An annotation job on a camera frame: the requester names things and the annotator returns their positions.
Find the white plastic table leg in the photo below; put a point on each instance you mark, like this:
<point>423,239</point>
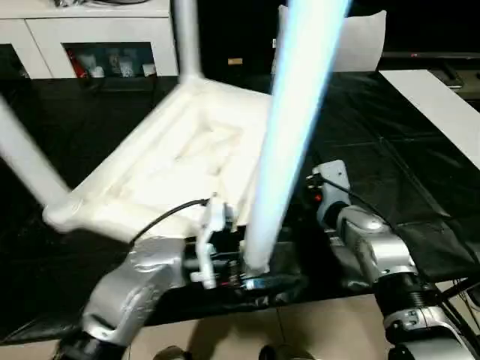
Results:
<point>26,157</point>
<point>292,112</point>
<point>187,37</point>

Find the white plastic table top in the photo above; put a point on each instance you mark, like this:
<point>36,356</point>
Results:
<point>168,131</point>

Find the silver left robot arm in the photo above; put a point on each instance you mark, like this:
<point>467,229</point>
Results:
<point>131,277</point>

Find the black work mat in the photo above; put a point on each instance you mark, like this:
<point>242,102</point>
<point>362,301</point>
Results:
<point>375,131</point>

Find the white flat board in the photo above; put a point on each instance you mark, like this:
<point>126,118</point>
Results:
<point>431,101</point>

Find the grey cushion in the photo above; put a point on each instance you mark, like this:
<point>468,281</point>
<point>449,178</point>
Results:
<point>363,45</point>

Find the black metal bench leg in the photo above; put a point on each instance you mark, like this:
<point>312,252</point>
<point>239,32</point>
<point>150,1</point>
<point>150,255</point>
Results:
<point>457,290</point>

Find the tall black cabinet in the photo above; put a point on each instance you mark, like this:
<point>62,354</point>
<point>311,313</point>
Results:
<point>232,30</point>

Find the small white cup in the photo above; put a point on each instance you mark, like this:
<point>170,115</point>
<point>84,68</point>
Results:
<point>97,71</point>
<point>148,69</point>

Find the red box in cabinet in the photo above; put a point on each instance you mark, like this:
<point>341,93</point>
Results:
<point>75,63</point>

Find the white cabinet with glass doors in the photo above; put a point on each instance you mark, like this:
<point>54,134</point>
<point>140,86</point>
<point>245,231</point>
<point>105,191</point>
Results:
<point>45,37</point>

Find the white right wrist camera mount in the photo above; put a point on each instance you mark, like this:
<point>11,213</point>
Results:
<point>335,176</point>

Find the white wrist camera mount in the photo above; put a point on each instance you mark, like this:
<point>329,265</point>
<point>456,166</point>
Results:
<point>335,176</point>
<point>215,217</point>

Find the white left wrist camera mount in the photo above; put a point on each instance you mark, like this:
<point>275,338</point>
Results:
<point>215,217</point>

